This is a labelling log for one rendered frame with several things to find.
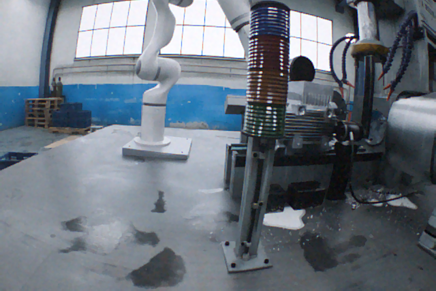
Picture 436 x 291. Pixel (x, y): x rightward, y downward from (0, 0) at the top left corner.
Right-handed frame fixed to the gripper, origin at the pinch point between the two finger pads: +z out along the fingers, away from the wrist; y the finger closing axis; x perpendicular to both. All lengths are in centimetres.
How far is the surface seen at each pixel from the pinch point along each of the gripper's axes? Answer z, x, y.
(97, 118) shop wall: -84, -342, -586
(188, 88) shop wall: -22, -20, -559
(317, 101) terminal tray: 15.0, 7.3, 10.8
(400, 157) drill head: 33.1, 15.5, 33.5
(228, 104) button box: 7.1, -14.2, -14.9
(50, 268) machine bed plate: 9, -61, 43
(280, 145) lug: 19.7, -10.3, 13.4
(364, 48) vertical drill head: 7.1, 38.0, 9.5
